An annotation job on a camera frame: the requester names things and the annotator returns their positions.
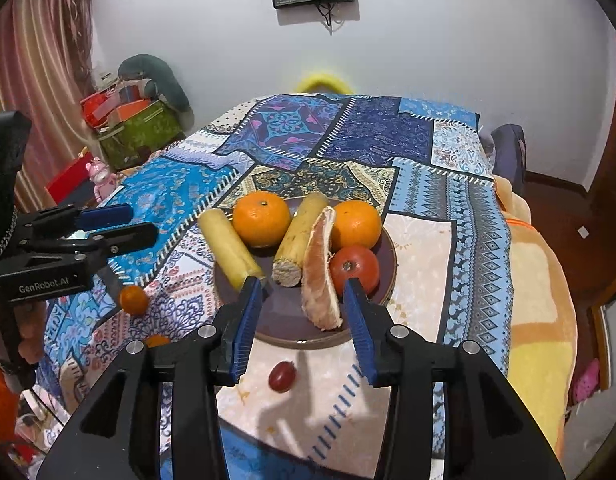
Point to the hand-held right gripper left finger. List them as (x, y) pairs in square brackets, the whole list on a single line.
[(245, 330)]

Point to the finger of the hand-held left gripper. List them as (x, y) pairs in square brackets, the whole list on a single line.
[(133, 237), (105, 215)]

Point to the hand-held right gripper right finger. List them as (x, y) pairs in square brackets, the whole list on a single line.
[(360, 330)]

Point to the dark purple plate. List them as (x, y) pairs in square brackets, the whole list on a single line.
[(288, 320)]

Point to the red grape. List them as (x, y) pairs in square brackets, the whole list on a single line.
[(282, 376)]

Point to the red tomato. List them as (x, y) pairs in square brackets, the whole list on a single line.
[(355, 270)]

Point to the small orange kumquat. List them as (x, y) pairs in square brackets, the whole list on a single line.
[(134, 300), (157, 342)]

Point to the peeled pomelo segment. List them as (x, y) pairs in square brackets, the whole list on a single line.
[(318, 280)]

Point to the large orange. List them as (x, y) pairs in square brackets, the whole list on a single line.
[(358, 225), (262, 220)]

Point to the person's left hand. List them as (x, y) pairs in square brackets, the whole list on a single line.
[(30, 332)]

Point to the pink toy figure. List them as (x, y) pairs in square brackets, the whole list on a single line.
[(99, 177)]

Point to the red box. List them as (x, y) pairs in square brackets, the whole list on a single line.
[(68, 180)]

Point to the green storage box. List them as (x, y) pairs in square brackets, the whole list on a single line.
[(138, 140)]

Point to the orange box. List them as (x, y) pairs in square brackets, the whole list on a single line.
[(133, 110)]

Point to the red packaging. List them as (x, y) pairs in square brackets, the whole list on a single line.
[(98, 105)]

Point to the orange cloth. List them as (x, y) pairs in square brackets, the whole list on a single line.
[(0, 395)]

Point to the striped brown curtain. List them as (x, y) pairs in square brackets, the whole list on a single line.
[(43, 85)]

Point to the floral printed cloth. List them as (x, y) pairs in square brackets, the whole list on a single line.
[(38, 425)]

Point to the patchwork printed blanket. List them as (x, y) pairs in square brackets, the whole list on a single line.
[(412, 185)]

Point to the orange yellow fleece blanket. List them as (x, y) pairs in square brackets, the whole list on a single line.
[(537, 310)]

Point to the pink slipper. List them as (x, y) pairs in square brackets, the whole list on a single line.
[(586, 380)]

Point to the yellow fuzzy object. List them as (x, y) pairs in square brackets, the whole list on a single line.
[(323, 82)]

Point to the dark wooden door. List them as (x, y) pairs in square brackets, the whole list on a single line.
[(607, 160)]

